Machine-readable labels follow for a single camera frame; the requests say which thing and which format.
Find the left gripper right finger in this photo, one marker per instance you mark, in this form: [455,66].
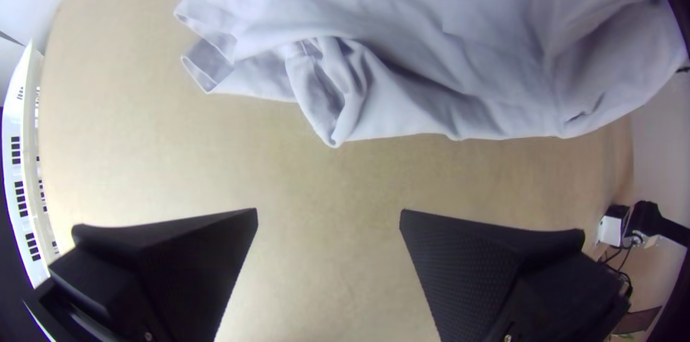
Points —
[501,283]

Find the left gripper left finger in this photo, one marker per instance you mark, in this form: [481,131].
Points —
[162,272]

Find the white t-shirt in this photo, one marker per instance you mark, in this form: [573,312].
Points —
[431,35]

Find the white laundry basket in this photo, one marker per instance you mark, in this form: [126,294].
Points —
[24,169]

